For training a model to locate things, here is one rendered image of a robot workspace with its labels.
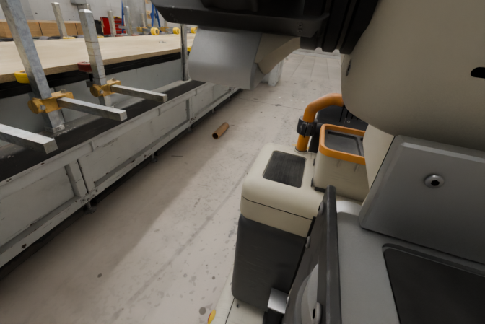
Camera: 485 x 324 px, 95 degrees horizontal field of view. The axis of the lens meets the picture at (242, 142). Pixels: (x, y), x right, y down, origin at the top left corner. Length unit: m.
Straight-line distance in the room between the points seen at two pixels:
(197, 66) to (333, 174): 0.43
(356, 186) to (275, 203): 0.18
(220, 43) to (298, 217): 0.46
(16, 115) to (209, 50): 1.19
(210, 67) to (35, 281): 1.47
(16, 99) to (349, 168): 1.25
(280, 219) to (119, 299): 0.95
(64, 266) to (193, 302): 0.68
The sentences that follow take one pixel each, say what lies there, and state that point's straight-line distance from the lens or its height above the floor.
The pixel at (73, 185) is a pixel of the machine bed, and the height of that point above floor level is 0.25.
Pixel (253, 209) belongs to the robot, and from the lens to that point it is 0.57.
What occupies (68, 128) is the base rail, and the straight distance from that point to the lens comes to 1.15.
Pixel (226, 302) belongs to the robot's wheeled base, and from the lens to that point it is 0.96.
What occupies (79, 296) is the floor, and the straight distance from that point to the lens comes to 1.42.
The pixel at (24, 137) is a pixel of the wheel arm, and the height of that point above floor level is 0.83.
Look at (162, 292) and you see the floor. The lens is 1.31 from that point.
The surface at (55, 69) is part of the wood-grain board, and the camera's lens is 1.30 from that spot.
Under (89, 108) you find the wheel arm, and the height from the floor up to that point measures 0.82.
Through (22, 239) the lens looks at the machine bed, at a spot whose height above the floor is 0.16.
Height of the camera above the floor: 1.15
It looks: 29 degrees down
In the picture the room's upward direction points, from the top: 6 degrees clockwise
